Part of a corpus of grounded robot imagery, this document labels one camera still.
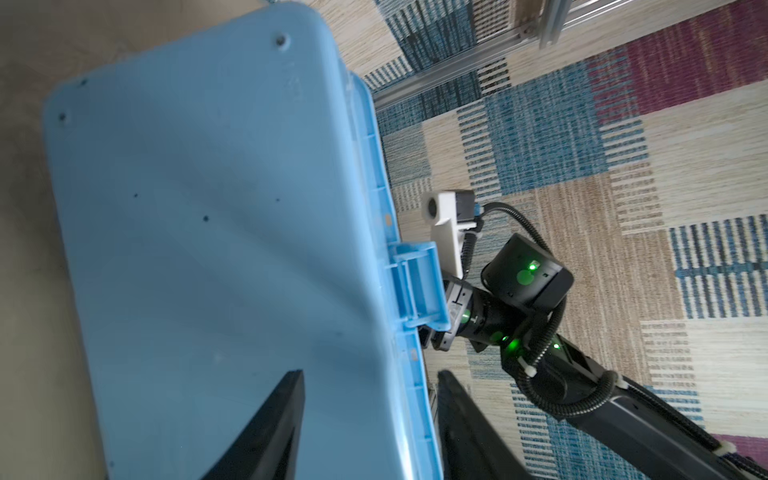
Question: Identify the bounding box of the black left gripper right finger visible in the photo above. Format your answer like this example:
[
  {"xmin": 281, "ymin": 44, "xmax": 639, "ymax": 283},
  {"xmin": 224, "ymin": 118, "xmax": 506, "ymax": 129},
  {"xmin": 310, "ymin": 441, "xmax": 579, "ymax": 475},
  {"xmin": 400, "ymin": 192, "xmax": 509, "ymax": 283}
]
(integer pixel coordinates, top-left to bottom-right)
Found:
[{"xmin": 437, "ymin": 370, "xmax": 531, "ymax": 480}]

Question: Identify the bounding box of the blue toolbox with clear lid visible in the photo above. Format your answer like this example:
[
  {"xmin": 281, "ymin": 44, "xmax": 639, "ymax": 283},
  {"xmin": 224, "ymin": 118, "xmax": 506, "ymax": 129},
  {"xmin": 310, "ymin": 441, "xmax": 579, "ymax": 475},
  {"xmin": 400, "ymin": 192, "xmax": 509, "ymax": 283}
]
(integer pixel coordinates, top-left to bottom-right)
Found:
[{"xmin": 43, "ymin": 2, "xmax": 449, "ymax": 479}]

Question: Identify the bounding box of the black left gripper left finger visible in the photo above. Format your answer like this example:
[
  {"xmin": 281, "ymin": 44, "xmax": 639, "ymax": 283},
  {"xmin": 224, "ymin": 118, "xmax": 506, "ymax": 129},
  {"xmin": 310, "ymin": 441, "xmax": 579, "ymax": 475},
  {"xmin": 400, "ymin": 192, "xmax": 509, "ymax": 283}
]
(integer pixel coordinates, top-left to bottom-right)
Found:
[{"xmin": 204, "ymin": 370, "xmax": 305, "ymax": 479}]

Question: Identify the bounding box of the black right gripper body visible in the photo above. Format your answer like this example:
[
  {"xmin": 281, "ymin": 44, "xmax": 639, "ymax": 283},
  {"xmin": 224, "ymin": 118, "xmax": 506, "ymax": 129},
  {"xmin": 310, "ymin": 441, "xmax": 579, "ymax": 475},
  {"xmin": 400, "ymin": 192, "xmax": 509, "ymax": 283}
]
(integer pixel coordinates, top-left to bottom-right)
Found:
[{"xmin": 419, "ymin": 275, "xmax": 510, "ymax": 353}]

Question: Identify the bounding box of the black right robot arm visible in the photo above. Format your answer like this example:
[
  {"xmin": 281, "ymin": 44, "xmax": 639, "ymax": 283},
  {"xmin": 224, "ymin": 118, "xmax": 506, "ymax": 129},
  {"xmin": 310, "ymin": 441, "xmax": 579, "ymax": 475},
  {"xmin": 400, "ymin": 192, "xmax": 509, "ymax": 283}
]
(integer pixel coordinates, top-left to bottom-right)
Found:
[{"xmin": 431, "ymin": 231, "xmax": 767, "ymax": 479}]

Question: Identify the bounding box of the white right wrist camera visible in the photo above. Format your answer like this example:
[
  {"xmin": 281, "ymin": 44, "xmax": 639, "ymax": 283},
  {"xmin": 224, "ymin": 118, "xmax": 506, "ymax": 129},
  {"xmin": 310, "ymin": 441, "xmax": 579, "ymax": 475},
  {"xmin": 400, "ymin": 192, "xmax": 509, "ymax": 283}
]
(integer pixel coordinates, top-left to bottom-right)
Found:
[{"xmin": 421, "ymin": 190, "xmax": 478, "ymax": 279}]

